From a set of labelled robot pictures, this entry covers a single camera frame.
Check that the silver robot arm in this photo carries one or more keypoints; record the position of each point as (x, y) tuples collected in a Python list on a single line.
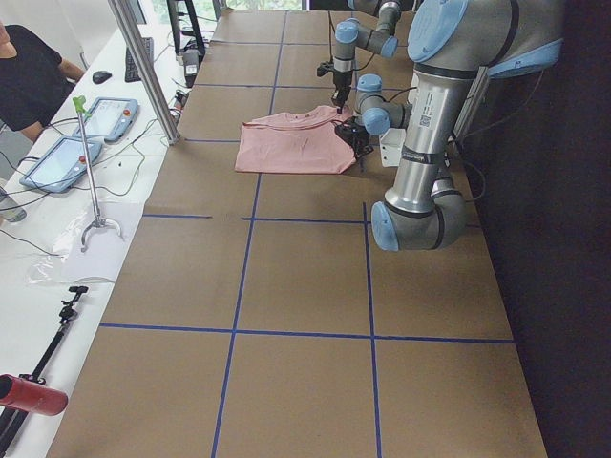
[(347, 36), (449, 42)]

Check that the black power adapter box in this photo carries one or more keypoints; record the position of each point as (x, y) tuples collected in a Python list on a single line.
[(190, 61)]

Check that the clear plastic bag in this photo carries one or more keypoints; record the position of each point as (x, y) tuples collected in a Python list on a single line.
[(95, 255)]

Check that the red cylinder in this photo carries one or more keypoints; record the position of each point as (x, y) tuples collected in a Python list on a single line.
[(21, 394)]

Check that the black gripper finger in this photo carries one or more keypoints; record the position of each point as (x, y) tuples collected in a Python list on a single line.
[(336, 100), (342, 97)]

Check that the far blue teach pendant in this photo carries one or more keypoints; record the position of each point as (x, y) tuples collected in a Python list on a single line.
[(108, 118)]

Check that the metal grabber stick green handle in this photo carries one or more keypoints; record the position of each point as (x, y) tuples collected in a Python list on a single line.
[(99, 222)]

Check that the pink Snoopy t-shirt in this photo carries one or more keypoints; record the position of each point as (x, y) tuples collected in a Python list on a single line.
[(287, 143)]

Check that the blue teach pendant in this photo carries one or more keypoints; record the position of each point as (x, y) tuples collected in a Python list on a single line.
[(108, 118), (57, 170)]

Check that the black tripod pole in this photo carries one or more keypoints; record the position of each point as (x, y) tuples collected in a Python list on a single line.
[(12, 419)]

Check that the aluminium frame post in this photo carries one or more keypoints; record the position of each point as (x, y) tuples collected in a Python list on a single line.
[(129, 28)]

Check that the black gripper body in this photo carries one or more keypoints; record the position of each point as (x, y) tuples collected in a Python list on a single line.
[(352, 133), (340, 84)]

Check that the near blue teach pendant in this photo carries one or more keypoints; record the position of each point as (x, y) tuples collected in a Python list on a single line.
[(57, 170)]

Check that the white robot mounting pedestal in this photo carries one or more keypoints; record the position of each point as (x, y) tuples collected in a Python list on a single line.
[(391, 146)]

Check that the person in black shirt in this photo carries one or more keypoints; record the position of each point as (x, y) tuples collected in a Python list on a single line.
[(35, 81)]

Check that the black computer mouse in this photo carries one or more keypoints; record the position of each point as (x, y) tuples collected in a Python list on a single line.
[(100, 77)]

